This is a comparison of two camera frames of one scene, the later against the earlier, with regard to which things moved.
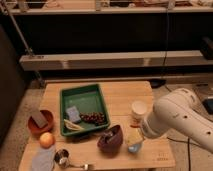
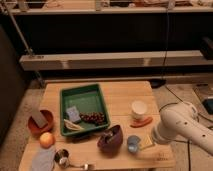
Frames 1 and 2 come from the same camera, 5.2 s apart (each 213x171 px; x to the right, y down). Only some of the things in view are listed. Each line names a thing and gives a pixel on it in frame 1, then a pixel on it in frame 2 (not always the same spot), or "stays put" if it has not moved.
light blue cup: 133,148 stays put
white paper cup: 139,109 stays put
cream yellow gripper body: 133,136 → 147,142
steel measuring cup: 62,158 stays put
